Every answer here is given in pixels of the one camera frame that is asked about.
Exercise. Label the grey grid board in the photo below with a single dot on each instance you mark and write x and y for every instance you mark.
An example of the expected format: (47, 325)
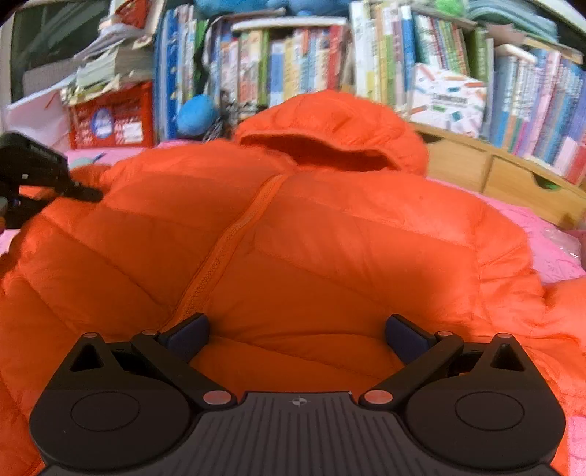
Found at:
(48, 80)

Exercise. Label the blue plush ball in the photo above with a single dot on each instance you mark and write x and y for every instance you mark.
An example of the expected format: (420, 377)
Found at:
(197, 114)

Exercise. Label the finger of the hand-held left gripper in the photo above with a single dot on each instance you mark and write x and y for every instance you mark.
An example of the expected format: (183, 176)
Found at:
(84, 194)
(23, 206)

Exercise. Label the blue white-bellied plush toy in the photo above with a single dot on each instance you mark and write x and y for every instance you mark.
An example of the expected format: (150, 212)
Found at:
(274, 5)

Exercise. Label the orange hooded down jacket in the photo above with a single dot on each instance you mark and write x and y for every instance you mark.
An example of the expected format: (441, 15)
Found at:
(320, 238)

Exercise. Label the stack of papers and booklets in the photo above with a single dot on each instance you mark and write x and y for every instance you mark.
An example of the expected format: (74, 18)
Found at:
(110, 59)

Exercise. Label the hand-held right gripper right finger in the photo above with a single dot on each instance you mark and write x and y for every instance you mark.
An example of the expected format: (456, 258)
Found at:
(403, 339)

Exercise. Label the wooden drawer organizer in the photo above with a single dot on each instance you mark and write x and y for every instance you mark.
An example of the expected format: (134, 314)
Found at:
(503, 174)

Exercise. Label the white colourful printed box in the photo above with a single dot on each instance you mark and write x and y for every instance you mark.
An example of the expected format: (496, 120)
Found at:
(446, 98)

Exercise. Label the stack of teal booklets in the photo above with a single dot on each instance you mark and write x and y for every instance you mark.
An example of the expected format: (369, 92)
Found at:
(512, 16)

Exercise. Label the red plastic crate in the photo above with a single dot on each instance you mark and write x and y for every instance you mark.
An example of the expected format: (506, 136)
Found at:
(110, 119)

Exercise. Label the small grey plush toy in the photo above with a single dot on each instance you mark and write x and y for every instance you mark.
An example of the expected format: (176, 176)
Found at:
(82, 162)

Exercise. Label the green plush toy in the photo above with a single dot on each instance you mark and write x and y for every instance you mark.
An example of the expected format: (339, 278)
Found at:
(451, 4)

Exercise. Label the large white paper sheets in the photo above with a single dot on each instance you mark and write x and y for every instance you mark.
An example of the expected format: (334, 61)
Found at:
(36, 119)

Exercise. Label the row of colourful books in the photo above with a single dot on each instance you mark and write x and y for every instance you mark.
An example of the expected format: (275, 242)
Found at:
(320, 59)

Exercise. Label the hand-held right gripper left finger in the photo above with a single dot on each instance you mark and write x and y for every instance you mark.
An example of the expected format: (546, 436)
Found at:
(190, 337)

